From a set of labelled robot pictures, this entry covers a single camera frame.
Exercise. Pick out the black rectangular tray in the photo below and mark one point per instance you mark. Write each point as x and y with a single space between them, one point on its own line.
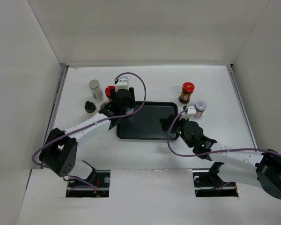
145 124

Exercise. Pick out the dark sauce jar red lid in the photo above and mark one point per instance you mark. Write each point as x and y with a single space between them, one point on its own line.
108 91

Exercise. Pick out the grinder bottle black knob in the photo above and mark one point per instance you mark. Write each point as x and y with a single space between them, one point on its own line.
90 107

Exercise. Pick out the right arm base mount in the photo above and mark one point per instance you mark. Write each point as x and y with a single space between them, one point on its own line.
207 183

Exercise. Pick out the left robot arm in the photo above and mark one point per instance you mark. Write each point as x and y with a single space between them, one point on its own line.
59 153

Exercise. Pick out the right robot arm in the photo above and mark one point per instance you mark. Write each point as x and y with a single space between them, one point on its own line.
251 166

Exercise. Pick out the peppercorn bottle blue label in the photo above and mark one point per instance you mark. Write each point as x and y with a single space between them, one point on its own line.
129 111

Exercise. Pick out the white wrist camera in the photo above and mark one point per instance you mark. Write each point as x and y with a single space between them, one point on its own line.
121 83
189 112

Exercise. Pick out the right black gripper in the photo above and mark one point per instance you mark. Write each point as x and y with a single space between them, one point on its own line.
166 122

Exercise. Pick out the pepper grinder clear cap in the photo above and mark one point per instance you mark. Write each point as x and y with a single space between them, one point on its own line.
103 105

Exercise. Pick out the small jar pink label lid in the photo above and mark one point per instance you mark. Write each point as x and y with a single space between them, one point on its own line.
200 107

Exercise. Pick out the peppercorn bottle silver cap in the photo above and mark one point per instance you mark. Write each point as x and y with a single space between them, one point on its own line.
96 90

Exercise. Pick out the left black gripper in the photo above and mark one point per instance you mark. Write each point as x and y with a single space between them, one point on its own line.
131 104

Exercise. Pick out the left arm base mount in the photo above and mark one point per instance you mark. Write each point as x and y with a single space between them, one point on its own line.
97 186

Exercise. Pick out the orange sauce jar red lid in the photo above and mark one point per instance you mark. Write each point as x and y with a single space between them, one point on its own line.
186 92

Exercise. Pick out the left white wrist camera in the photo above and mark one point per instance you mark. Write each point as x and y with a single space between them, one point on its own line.
121 83

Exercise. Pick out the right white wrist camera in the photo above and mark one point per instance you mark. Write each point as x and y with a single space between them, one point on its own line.
189 112

